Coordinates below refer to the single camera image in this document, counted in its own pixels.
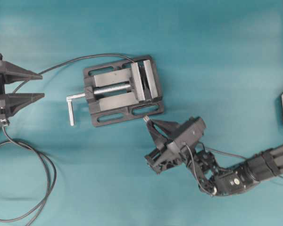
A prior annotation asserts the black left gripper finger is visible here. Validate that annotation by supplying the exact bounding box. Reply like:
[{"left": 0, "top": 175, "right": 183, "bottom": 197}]
[
  {"left": 0, "top": 93, "right": 45, "bottom": 117},
  {"left": 0, "top": 60, "right": 42, "bottom": 84}
]

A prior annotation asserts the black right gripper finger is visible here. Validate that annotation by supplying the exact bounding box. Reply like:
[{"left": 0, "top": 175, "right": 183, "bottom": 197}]
[
  {"left": 146, "top": 121, "right": 168, "bottom": 151},
  {"left": 152, "top": 120, "right": 182, "bottom": 139}
]

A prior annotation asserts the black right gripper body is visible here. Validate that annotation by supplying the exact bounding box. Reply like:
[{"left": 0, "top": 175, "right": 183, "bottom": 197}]
[{"left": 144, "top": 116, "right": 206, "bottom": 174}]

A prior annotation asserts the black USB cable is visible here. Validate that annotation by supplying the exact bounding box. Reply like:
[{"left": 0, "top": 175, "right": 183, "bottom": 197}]
[{"left": 12, "top": 53, "right": 154, "bottom": 125}]

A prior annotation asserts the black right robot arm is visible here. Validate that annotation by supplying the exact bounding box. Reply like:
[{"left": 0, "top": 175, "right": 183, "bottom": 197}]
[{"left": 143, "top": 116, "right": 283, "bottom": 197}]

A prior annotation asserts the black drill press vise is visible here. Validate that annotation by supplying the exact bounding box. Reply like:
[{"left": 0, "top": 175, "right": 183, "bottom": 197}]
[{"left": 67, "top": 55, "right": 164, "bottom": 127}]

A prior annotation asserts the black gripper wiring cable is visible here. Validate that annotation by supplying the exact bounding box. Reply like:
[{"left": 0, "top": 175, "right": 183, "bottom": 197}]
[{"left": 0, "top": 126, "right": 57, "bottom": 222}]

